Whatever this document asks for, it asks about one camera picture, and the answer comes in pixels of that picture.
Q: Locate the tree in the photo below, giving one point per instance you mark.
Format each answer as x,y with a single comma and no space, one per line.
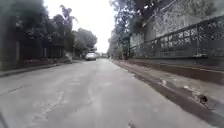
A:
85,38

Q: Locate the concrete kerb strip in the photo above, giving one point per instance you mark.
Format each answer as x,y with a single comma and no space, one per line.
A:
26,69

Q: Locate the row of trees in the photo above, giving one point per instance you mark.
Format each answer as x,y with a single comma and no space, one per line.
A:
123,20

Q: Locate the silver car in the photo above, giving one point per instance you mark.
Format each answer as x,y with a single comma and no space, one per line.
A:
90,56

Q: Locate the lattice block wall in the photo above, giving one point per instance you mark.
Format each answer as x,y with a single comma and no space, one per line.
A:
186,40

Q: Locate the dark trees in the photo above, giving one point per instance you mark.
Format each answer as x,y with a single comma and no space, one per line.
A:
30,20

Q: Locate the grey concrete road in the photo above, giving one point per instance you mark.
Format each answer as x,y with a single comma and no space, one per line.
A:
100,96

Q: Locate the dark fence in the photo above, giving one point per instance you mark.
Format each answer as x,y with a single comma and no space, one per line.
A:
30,52

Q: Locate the raised concrete sidewalk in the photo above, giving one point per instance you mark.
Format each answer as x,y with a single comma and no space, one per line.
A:
186,82

